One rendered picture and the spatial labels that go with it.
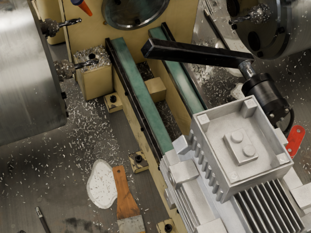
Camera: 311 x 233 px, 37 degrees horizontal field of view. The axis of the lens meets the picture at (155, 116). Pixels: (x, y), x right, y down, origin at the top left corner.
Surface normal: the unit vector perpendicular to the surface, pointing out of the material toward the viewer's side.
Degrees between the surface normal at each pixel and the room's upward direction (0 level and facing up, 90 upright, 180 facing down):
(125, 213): 0
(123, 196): 0
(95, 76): 90
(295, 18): 62
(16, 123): 80
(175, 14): 90
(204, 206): 0
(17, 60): 36
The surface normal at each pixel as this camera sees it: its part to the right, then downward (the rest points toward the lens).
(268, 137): -0.93, 0.30
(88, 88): 0.38, 0.80
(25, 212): 0.05, -0.51
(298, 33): 0.38, 0.67
